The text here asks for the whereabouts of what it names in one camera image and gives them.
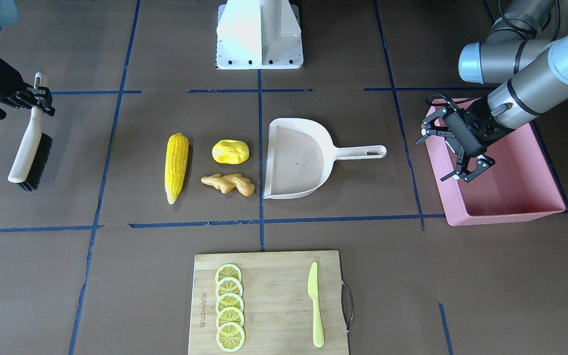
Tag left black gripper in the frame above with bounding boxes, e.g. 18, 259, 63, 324
415, 98, 506, 183

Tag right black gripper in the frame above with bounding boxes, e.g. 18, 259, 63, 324
0, 74, 56, 120

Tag white hand brush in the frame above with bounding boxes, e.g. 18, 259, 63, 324
7, 72, 52, 193

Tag yellow toy corn cob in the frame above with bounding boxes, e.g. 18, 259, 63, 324
164, 133, 189, 205

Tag beige plastic dustpan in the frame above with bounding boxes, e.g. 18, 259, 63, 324
262, 117, 387, 199

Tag yellow toy potato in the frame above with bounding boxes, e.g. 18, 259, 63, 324
212, 139, 250, 165

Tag tan toy ginger root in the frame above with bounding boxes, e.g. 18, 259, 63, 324
201, 174, 255, 196

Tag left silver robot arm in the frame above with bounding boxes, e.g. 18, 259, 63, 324
418, 0, 568, 182

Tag pink plastic bin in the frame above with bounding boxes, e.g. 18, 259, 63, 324
425, 124, 566, 226

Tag yellow-green plastic knife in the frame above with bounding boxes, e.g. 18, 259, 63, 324
307, 261, 325, 348

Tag wooden cutting board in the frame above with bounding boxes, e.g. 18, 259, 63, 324
187, 251, 350, 355

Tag lemon slice one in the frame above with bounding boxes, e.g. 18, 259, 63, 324
214, 263, 243, 283

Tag lemon slice two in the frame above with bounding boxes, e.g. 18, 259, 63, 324
215, 277, 244, 297

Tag lemon slice three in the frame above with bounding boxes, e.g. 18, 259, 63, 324
215, 292, 245, 313

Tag lemon slice four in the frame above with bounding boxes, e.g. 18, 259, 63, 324
215, 306, 245, 328

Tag lemon slice five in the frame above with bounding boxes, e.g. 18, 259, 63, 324
215, 322, 246, 353

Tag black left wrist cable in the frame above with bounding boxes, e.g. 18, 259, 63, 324
425, 92, 484, 107

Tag white central pedestal column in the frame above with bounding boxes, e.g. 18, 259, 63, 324
215, 0, 304, 70

